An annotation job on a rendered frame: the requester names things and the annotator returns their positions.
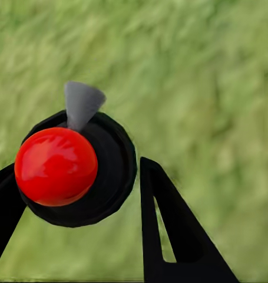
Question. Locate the pesticide atomizer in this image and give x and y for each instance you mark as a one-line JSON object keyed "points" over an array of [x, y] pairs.
{"points": [[79, 166]]}

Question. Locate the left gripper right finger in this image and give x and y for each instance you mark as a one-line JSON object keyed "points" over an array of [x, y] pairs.
{"points": [[198, 260]]}

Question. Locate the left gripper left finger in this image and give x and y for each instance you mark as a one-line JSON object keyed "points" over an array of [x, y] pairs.
{"points": [[11, 205]]}

